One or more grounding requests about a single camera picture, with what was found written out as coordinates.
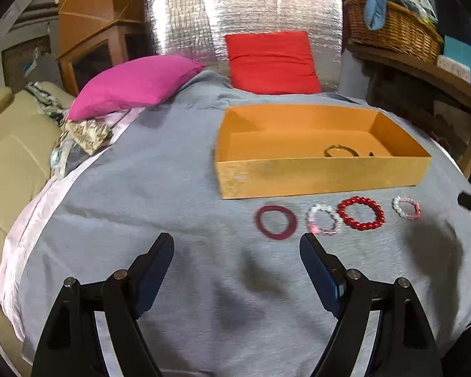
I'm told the wicker basket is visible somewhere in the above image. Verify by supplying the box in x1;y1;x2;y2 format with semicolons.
345;0;443;62

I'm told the bronze cuff bangle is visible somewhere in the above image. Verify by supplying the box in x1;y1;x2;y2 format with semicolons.
323;145;359;157

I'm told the wooden shelf table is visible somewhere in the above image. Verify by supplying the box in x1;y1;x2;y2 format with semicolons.
347;42;471;178

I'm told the white pink bead bracelet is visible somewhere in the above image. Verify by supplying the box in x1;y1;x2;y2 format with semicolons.
306;202;344;237

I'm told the wooden cabinet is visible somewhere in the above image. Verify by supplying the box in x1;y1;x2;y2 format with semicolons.
57;0;143;96

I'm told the orange cardboard box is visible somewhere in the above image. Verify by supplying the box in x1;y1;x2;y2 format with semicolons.
215;104;431;199

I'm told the silver foil insulation panel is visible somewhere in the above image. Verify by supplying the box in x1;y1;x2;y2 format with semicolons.
143;0;343;91

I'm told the gold patterned pouch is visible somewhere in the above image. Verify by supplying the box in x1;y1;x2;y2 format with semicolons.
64;119;112;156

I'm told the pale pink bead bracelet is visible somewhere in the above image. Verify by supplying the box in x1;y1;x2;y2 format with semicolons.
391;196;423;221

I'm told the red cushion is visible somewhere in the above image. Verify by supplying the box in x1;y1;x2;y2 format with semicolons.
225;31;322;96

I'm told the beige sofa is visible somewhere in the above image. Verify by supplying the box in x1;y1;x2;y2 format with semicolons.
0;87;60;376

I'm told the dark red ring bangle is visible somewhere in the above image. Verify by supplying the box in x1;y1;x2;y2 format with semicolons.
254;205;298;241

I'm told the blue cloth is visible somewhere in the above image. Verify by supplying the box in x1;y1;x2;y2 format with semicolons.
363;0;390;31

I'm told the grey bed blanket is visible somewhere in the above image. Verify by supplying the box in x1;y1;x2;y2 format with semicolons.
18;71;471;376

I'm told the magenta pillow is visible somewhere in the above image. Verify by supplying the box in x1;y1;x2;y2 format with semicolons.
68;55;204;121

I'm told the red bead bracelet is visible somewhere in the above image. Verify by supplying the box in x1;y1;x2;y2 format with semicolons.
337;195;386;232

